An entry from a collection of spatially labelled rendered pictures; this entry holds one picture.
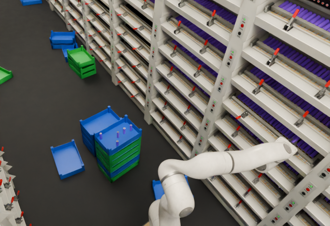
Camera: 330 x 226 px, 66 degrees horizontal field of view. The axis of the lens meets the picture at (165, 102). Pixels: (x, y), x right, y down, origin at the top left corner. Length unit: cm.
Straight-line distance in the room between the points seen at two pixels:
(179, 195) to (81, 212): 128
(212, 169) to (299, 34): 70
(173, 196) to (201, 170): 15
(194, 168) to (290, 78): 65
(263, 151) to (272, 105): 38
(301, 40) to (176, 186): 80
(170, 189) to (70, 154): 155
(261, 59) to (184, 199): 79
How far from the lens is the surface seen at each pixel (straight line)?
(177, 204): 101
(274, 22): 131
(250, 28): 136
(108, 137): 200
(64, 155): 244
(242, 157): 108
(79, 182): 229
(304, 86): 131
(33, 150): 256
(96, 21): 309
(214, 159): 98
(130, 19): 234
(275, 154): 113
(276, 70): 134
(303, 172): 152
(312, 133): 140
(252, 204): 196
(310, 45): 123
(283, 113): 142
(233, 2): 142
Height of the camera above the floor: 199
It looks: 44 degrees down
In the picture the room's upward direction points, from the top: 10 degrees clockwise
